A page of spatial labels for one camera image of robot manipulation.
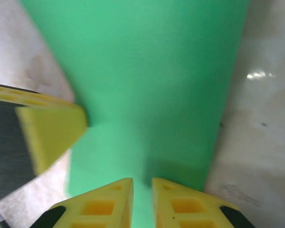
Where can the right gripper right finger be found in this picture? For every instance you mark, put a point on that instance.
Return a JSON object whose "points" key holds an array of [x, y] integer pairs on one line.
{"points": [[187, 206]]}

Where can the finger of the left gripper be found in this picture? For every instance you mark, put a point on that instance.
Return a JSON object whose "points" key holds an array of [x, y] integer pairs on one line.
{"points": [[42, 133]]}

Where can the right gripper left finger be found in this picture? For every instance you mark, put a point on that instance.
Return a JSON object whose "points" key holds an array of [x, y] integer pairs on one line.
{"points": [[97, 206]]}

